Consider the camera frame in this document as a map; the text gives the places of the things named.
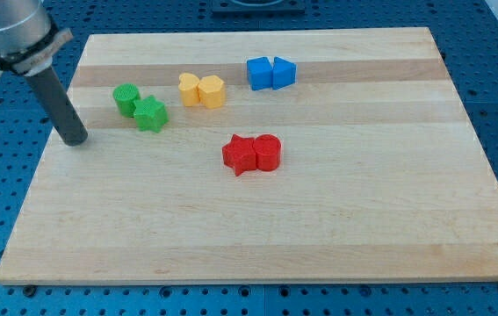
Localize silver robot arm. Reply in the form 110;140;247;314
0;0;73;76

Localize red star block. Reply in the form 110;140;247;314
221;134;256;176

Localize red cylinder block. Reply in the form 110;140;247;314
253;134;281;171

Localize yellow hexagon block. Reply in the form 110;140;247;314
198;75;226;109

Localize wooden board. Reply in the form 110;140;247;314
0;27;498;286

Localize blue cube block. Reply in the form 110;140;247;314
246;57;272;90

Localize blue triangle block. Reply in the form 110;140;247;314
272;56;297;90

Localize yellow heart block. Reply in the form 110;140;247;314
178;73;200;107

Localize green star block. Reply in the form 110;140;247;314
134;96;169;133

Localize green cylinder block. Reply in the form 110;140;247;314
112;83;141;118

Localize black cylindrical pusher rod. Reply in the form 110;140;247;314
25;67;88;147

